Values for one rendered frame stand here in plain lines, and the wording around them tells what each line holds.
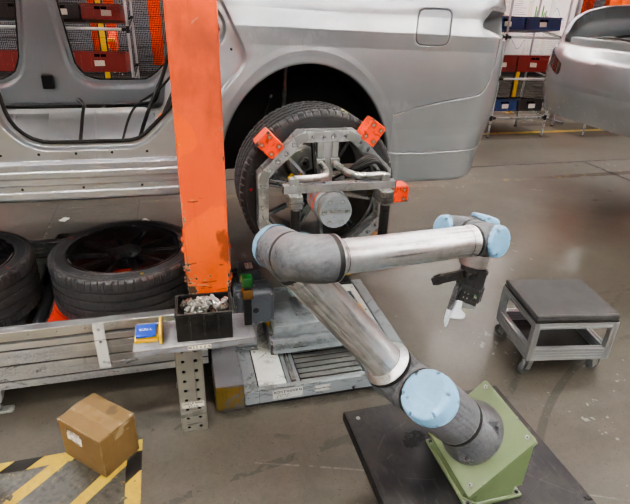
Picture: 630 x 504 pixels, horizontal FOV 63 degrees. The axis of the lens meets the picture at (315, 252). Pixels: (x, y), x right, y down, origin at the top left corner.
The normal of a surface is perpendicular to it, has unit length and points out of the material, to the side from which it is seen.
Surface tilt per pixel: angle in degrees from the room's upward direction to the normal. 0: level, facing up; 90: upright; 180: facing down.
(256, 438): 0
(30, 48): 90
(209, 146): 90
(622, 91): 88
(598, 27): 64
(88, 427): 0
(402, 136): 90
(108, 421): 0
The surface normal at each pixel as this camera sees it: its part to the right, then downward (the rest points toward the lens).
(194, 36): 0.26, 0.44
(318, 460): 0.04, -0.89
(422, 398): -0.61, -0.55
